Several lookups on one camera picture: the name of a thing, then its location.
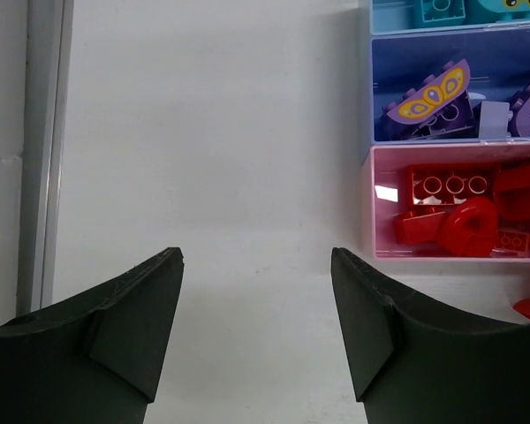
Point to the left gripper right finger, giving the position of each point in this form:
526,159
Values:
414,359

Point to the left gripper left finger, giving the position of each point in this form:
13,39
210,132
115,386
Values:
96,357

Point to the red half round lego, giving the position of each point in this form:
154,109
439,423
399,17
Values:
470,229

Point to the red slope lego brick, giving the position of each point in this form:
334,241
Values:
447,184

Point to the red flower round lego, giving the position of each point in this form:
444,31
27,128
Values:
512,193

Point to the purple lego brick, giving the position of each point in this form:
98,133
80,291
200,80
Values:
452,121

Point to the small lavender lego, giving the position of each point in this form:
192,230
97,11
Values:
494,119

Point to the purple butterfly lego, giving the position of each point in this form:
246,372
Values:
435,94

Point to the teal square lego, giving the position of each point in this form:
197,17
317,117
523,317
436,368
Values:
439,13

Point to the teal flower face lego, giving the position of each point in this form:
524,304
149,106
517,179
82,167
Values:
494,10

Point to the purple container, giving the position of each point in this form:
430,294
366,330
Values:
499,62

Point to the blue container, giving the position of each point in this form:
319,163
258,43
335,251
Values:
398,16

